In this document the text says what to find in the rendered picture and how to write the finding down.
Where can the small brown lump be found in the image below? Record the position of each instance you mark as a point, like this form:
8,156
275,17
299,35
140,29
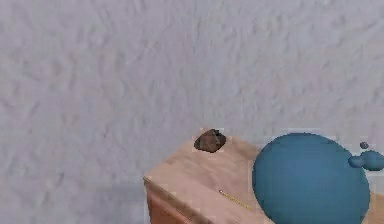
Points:
210,141

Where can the small blue blob shape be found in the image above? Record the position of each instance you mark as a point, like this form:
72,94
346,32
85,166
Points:
370,160

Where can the light wooden stand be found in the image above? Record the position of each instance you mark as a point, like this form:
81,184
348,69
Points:
200,180

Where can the thin yellow pencil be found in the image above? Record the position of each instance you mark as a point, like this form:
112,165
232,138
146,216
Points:
235,200

